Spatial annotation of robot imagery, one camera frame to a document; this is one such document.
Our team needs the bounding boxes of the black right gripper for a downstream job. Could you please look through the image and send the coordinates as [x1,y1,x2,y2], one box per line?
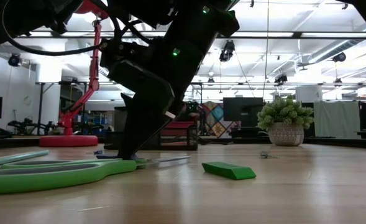
[107,18,221,161]

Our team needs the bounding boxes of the dark blue sticky note pad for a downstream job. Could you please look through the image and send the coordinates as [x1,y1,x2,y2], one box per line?
[96,154,140,161]

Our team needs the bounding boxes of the green handled scissors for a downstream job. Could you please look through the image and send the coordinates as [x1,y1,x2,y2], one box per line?
[0,155,192,196]

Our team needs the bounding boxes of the green eraser block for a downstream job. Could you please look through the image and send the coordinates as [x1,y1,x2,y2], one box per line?
[201,161,257,182]

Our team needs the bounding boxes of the teal pencil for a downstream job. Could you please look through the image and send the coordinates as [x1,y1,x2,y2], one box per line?
[0,150,50,169]

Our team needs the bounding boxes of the black mesh desk organizer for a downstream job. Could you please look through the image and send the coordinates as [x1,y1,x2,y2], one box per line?
[104,105,199,152]

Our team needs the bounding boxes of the red desk lamp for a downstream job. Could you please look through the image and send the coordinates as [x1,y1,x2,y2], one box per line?
[39,0,111,147]

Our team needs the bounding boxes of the colourful patterned panel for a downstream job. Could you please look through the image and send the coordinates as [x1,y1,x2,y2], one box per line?
[201,102,242,139]

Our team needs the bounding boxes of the black background monitor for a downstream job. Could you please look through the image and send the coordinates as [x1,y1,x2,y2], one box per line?
[222,97,264,128]

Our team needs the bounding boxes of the black ceiling spotlight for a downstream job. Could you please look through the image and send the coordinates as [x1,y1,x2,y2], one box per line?
[274,73,288,85]
[7,53,22,67]
[219,40,236,63]
[332,52,347,63]

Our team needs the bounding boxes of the potted green plant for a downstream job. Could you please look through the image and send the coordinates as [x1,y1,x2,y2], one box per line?
[257,96,315,147]

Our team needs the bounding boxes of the pale green fabric screen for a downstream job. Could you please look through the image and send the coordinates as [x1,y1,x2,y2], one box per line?
[313,101,360,139]

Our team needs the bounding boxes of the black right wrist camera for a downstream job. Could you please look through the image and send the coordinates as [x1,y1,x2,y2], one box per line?
[99,39,149,68]

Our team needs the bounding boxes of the black background workstation frame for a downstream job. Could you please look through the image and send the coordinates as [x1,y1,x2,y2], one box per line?
[35,81,130,136]

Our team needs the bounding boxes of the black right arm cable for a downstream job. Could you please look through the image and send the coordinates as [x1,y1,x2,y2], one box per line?
[1,0,154,57]

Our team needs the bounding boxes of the black overhead frame beam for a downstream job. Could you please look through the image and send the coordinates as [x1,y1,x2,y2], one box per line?
[27,30,366,40]

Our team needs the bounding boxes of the black table frame rail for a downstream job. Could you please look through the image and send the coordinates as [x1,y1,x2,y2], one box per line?
[0,135,366,151]

